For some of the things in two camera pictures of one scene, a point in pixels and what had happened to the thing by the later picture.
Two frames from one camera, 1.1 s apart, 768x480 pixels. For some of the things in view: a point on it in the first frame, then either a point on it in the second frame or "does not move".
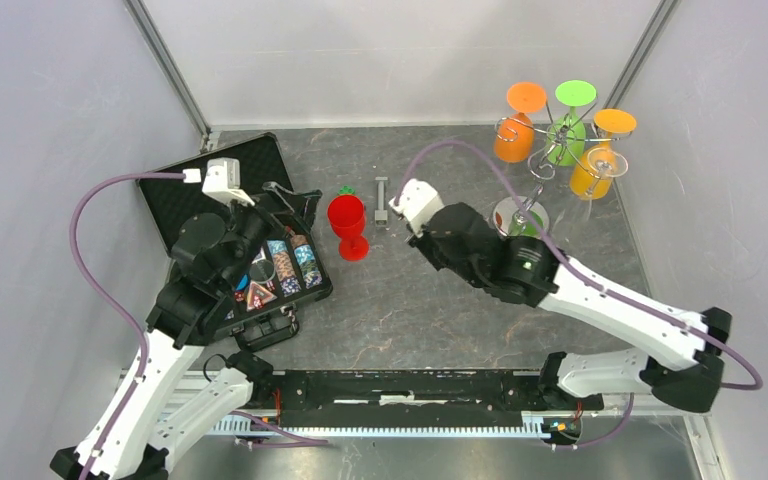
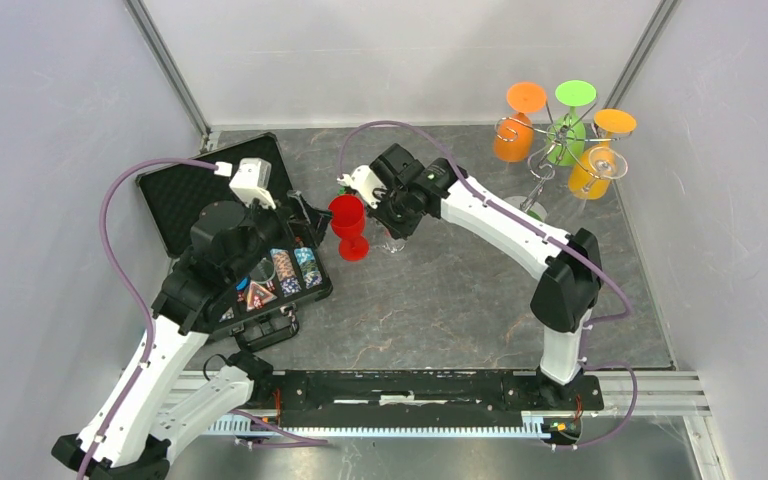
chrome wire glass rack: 522,217 does not move
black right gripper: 422,244 -> 397,230
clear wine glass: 605,163 does not move
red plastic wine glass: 346,214 does not move
